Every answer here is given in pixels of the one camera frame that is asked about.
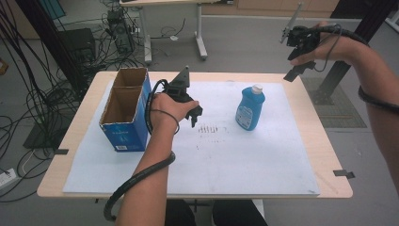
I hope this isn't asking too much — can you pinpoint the white paper sheet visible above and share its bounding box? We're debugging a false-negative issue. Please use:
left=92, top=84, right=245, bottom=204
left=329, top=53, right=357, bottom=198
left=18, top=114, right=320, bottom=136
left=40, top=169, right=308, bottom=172
left=62, top=80, right=321, bottom=196

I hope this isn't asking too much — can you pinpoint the black metal stand post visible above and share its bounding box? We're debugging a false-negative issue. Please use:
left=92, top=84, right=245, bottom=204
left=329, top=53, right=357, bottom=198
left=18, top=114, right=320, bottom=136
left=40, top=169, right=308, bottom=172
left=15, top=0, right=89, bottom=92

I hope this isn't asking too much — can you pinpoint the white power strip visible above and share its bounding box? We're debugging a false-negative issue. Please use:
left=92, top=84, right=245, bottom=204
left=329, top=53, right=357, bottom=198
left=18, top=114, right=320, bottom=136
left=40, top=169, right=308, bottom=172
left=0, top=168, right=18, bottom=190

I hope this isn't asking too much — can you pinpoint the blue cardboard box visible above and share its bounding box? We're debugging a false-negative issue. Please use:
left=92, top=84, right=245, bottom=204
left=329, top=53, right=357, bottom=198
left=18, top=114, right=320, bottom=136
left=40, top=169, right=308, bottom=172
left=99, top=66, right=153, bottom=153

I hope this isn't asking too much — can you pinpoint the thin black wrist wire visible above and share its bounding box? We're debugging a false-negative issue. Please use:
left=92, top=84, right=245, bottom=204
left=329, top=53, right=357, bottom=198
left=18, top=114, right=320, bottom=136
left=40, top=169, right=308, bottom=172
left=150, top=108, right=181, bottom=136
left=313, top=24, right=343, bottom=73

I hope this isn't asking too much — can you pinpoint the dark flat floor mat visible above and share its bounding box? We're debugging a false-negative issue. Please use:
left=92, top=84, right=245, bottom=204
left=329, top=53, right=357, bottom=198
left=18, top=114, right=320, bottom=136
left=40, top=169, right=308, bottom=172
left=23, top=114, right=73, bottom=151

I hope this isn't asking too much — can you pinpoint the blue plastic bottle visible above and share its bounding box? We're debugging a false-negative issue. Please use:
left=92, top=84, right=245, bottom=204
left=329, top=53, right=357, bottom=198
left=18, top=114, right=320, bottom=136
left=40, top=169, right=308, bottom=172
left=234, top=84, right=266, bottom=132

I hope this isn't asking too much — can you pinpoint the black computer tower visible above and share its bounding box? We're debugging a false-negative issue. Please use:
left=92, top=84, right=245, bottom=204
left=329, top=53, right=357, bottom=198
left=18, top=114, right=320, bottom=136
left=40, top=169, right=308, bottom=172
left=106, top=8, right=136, bottom=55

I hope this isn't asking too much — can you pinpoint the person's leg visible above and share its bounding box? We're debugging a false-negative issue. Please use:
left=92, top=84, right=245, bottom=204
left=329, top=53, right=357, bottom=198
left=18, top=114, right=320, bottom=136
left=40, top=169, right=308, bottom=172
left=212, top=199, right=269, bottom=226
left=164, top=199, right=198, bottom=226

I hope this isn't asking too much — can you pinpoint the black angled post with base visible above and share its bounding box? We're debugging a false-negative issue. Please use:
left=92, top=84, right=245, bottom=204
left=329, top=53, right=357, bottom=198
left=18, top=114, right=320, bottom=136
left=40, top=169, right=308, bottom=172
left=309, top=0, right=399, bottom=105

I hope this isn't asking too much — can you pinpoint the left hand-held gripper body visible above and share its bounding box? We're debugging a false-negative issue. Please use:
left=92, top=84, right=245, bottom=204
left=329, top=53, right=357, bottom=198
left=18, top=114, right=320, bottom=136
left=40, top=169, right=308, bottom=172
left=162, top=65, right=197, bottom=104

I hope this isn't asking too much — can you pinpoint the person's right hand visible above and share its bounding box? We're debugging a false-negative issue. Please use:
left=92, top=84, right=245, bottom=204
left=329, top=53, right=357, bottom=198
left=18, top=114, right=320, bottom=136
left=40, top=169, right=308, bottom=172
left=289, top=20, right=362, bottom=67

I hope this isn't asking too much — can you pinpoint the person's right leg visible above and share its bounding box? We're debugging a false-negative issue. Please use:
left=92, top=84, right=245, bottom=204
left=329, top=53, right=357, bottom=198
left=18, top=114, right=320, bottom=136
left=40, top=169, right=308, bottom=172
left=212, top=199, right=269, bottom=226

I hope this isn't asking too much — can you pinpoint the tangle of black cables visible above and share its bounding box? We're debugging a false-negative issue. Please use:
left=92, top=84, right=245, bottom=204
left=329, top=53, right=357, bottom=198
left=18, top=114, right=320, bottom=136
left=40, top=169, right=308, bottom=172
left=0, top=0, right=145, bottom=203

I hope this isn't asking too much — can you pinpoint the person's left hand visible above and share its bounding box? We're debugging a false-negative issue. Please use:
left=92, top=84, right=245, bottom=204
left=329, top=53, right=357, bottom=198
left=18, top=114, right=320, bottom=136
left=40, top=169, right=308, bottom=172
left=149, top=92, right=200, bottom=134

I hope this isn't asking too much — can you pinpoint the grey gridded floor mat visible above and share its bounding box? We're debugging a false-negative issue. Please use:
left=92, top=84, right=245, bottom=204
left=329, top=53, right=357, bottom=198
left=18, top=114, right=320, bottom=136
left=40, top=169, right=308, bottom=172
left=300, top=76, right=368, bottom=129

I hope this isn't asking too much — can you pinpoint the person's left leg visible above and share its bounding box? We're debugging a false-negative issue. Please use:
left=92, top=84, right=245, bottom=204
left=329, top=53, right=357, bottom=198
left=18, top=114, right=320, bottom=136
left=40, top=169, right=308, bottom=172
left=164, top=199, right=198, bottom=226

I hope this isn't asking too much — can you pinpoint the black box unit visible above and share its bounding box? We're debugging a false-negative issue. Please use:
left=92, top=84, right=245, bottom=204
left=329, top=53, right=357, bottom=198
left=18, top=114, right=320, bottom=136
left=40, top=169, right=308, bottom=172
left=57, top=27, right=97, bottom=64

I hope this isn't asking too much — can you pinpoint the thick black left gripper cable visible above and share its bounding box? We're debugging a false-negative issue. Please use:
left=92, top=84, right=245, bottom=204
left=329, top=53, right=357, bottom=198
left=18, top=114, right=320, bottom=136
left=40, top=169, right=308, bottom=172
left=103, top=78, right=177, bottom=222

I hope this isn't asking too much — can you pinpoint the thin black right wrist wire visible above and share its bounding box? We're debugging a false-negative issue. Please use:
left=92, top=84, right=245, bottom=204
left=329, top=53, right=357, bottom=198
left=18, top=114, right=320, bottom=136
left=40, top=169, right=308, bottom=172
left=313, top=24, right=343, bottom=73

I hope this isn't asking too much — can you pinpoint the white desk with legs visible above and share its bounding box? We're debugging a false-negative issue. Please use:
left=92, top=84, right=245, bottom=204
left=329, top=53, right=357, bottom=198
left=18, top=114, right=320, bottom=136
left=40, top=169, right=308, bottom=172
left=119, top=0, right=234, bottom=65

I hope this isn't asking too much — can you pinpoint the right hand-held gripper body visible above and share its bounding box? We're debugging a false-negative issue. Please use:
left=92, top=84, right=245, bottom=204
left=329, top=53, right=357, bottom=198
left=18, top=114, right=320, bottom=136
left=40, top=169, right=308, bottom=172
left=279, top=2, right=322, bottom=54

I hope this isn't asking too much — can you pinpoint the thin black left wrist wire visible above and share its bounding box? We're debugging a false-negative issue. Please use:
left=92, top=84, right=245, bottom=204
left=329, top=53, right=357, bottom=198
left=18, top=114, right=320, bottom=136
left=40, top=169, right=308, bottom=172
left=150, top=108, right=181, bottom=136

